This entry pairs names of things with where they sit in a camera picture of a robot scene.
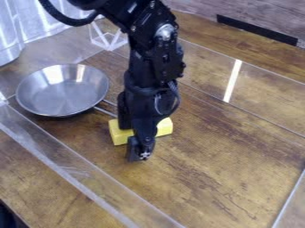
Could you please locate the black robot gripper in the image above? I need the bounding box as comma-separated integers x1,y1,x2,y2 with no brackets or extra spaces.
116,87,180,162

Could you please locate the yellow butter block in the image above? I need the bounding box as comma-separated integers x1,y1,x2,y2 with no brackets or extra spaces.
108,118,174,146

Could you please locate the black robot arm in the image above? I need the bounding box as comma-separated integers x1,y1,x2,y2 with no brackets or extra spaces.
37,0,186,162

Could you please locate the silver frying pan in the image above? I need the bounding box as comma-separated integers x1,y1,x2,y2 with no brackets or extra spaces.
16,64,110,118

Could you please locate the white sheer curtain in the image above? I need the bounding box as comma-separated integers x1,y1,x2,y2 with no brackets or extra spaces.
0,0,96,67

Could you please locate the black strip on table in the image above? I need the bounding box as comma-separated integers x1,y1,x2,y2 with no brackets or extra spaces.
217,14,298,46

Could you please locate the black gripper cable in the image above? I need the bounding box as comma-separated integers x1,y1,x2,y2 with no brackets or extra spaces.
152,79,182,116

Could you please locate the clear acrylic front wall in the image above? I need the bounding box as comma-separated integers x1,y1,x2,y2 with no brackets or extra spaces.
0,100,184,228

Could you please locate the clear acrylic wall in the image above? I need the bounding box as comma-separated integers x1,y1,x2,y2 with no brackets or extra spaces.
88,17,305,150
0,100,184,228

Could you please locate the clear acrylic back wall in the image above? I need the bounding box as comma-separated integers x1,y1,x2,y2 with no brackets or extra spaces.
88,17,305,150

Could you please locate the clear acrylic corner bracket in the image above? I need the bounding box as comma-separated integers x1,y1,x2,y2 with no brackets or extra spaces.
88,22,127,52

